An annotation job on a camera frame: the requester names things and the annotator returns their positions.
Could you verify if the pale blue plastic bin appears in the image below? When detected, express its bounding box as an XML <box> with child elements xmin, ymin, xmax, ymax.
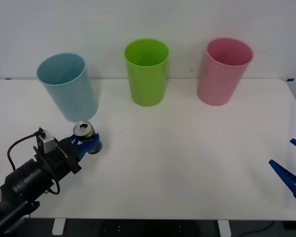
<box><xmin>36</xmin><ymin>52</ymin><xmax>99</xmax><ymax>122</ymax></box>

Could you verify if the silver-topped green drink can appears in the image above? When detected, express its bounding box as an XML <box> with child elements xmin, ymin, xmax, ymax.
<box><xmin>73</xmin><ymin>120</ymin><xmax>103</xmax><ymax>155</ymax></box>

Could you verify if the white table leg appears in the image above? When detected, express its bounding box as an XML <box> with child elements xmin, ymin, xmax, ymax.
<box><xmin>51</xmin><ymin>218</ymin><xmax>66</xmax><ymax>236</ymax></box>
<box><xmin>218</xmin><ymin>219</ymin><xmax>232</xmax><ymax>237</ymax></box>

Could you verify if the green plastic bin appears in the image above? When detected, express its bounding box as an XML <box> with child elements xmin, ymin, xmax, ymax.
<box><xmin>124</xmin><ymin>38</ymin><xmax>170</xmax><ymax>108</ymax></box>

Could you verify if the pink plastic bin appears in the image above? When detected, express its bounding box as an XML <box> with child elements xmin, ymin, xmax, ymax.
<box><xmin>196</xmin><ymin>37</ymin><xmax>254</xmax><ymax>107</ymax></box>

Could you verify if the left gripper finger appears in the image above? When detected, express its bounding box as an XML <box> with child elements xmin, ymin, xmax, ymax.
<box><xmin>76</xmin><ymin>132</ymin><xmax>101</xmax><ymax>161</ymax></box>
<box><xmin>69</xmin><ymin>133</ymin><xmax>80</xmax><ymax>146</ymax></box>

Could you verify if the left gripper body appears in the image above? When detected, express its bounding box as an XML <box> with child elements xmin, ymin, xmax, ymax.
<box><xmin>40</xmin><ymin>137</ymin><xmax>82</xmax><ymax>183</ymax></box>

